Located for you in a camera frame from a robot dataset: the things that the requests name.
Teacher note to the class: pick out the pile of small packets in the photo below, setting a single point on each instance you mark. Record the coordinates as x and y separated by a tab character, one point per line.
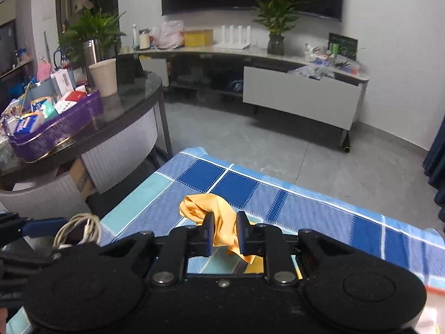
323	66

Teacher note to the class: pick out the white paper cup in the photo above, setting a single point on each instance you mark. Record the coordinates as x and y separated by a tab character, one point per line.
103	76

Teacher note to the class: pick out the pink paper bag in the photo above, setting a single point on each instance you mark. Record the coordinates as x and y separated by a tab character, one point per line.
44	71

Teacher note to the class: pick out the white TV cabinet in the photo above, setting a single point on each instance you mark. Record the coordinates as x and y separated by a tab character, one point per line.
295	90

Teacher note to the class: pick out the dark round glass table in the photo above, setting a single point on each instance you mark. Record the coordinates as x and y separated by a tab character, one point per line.
139	94

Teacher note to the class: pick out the dark blue curtain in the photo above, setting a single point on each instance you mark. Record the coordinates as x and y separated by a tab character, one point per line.
436	167

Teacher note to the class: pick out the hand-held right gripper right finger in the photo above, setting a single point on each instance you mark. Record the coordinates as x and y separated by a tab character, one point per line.
242	233

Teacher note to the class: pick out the white router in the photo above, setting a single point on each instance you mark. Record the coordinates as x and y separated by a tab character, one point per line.
232	41

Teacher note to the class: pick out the white box with orange rim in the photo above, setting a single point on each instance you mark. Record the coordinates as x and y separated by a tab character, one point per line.
434	316

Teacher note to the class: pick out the white spray bottle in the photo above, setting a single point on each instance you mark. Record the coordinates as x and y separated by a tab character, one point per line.
135	36

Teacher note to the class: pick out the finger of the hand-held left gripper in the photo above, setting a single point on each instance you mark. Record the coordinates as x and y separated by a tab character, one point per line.
45	227

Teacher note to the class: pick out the yellow box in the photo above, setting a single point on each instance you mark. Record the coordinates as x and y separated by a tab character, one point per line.
198	38

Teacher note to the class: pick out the red and white box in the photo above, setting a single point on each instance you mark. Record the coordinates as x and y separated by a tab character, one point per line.
71	100

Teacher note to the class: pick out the potted plant in glass vase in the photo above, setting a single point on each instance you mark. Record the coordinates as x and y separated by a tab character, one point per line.
276	45

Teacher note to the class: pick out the white jar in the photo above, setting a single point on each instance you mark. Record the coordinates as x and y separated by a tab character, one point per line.
144	40

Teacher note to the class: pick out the plant in steel pot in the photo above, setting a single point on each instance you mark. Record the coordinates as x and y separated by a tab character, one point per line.
92	52

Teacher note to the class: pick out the blue plaid blanket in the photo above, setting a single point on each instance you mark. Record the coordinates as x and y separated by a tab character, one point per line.
313	208

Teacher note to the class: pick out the pile of packets in basket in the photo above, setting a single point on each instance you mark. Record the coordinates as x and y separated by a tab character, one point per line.
31	118

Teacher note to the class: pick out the white ribbed stool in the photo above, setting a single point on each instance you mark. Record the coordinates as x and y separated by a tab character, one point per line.
41	195
121	149

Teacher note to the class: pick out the cardboard box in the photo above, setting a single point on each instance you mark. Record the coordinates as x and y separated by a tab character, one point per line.
81	179

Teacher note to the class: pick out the white plastic bag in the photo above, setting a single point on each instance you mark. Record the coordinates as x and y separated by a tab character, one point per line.
168	34

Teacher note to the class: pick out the purple basket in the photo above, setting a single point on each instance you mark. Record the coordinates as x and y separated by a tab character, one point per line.
69	125

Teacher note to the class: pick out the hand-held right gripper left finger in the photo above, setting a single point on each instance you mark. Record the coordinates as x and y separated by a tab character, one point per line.
208	233

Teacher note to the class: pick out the black and green box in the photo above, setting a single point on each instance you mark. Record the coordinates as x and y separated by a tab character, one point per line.
342	47

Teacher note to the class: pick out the yellow rubber glove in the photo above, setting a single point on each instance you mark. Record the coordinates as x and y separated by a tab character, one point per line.
222	215

